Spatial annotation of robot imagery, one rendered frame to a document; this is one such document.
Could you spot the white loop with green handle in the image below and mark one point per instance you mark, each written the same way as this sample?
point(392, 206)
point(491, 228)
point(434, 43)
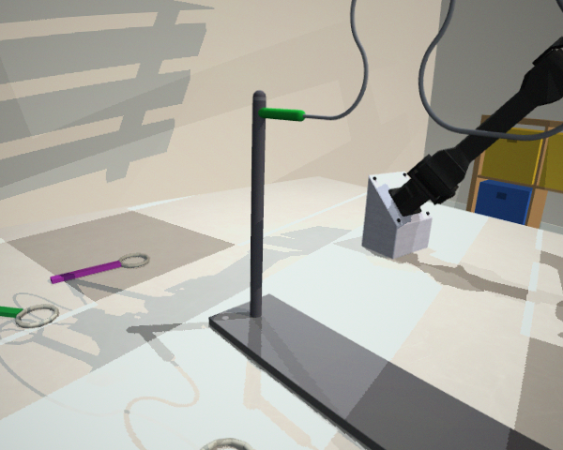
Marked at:
point(17, 313)

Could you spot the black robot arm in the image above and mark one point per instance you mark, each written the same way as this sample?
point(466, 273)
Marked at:
point(436, 178)

